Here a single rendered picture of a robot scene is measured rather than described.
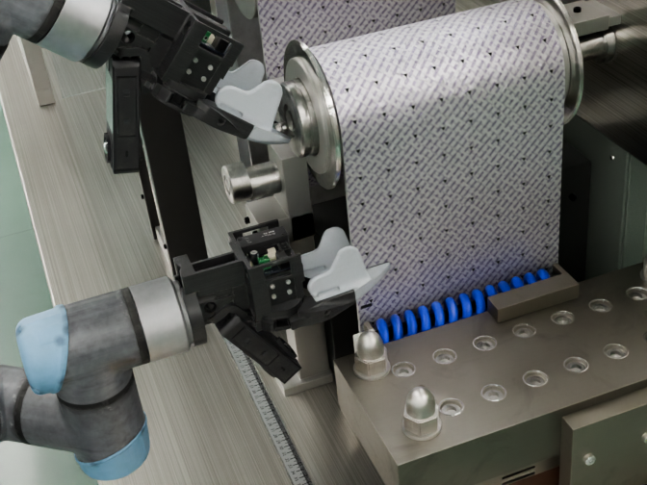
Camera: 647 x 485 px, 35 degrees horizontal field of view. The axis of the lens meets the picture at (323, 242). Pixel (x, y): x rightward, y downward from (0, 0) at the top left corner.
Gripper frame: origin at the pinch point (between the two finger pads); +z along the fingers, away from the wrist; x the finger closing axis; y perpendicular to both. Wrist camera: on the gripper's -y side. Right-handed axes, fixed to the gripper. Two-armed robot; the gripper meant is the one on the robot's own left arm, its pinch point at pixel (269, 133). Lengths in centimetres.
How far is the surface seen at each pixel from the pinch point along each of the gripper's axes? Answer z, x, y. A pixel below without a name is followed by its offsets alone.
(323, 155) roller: 2.9, -6.0, 1.8
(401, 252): 16.0, -7.7, -3.3
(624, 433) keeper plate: 32.9, -29.4, -4.0
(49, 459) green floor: 51, 102, -119
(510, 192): 23.2, -7.7, 7.3
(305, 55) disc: -2.5, -2.7, 8.9
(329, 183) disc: 5.3, -5.9, -0.4
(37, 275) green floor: 56, 181, -114
